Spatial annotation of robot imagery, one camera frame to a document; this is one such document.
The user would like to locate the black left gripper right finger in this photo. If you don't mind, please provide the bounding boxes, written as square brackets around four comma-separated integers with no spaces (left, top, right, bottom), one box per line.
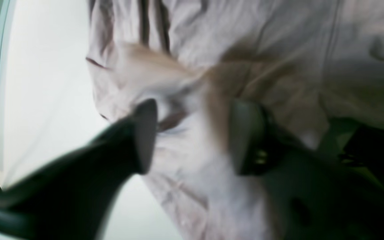
[229,100,384,240]

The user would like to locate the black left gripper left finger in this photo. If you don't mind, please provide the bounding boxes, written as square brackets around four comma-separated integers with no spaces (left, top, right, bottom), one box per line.
[0,99,158,240]

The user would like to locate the mauve t-shirt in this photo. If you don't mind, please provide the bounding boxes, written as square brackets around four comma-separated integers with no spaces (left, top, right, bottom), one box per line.
[86,0,384,240]

